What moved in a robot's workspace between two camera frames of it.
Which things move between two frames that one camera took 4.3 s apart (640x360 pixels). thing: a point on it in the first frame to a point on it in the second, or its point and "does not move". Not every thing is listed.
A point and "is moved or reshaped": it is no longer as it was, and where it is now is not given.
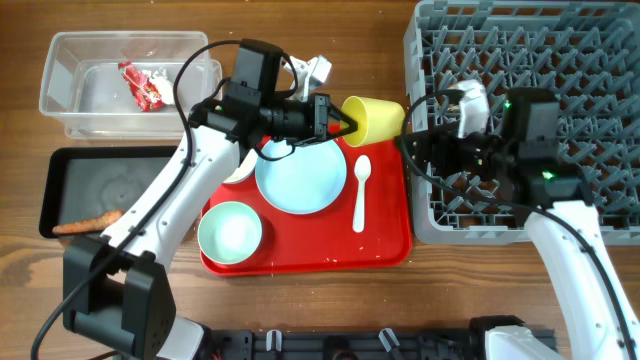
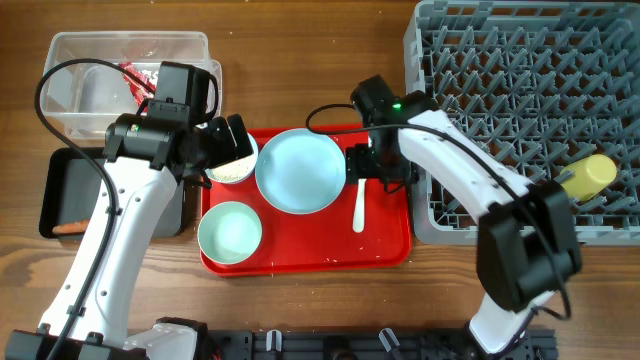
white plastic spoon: (362, 168) does not move
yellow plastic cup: (377, 119) is moved or reshaped
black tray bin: (84, 182) does not move
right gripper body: (475, 153) to (367, 162)
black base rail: (345, 344) does not move
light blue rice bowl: (245, 168) does not move
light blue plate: (303, 179) does not move
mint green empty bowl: (229, 232) does not move
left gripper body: (299, 122) to (220, 147)
